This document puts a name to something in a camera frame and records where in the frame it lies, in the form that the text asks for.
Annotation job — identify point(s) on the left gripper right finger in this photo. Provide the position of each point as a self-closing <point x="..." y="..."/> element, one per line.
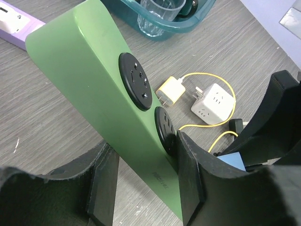
<point x="214" y="193"/>

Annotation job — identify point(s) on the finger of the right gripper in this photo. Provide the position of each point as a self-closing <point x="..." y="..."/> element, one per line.
<point x="275" y="129"/>

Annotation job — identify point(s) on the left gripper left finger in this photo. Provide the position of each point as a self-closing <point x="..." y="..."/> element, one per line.
<point x="79" y="193"/>

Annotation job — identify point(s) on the blue charger plug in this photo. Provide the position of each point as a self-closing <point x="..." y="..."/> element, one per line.
<point x="233" y="159"/>

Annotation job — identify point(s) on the white cube adapter plug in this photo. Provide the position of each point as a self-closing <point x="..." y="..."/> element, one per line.
<point x="213" y="105"/>

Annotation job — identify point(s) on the yellow charger plug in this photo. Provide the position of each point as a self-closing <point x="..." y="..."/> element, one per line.
<point x="170" y="91"/>

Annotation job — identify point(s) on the green power strip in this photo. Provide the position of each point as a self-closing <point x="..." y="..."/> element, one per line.
<point x="83" y="53"/>

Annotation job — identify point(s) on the purple power strip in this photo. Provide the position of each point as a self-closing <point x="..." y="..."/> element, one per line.
<point x="16" y="25"/>

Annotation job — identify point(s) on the black round plug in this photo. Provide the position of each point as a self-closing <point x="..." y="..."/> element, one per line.
<point x="236" y="125"/>

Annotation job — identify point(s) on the dark green cup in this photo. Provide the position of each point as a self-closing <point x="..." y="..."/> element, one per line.
<point x="189" y="9"/>

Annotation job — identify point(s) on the clear plastic cup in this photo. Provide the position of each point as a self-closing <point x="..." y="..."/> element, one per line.
<point x="166" y="10"/>

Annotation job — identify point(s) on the teal plastic tray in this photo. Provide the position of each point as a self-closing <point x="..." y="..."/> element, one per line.
<point x="129" y="11"/>

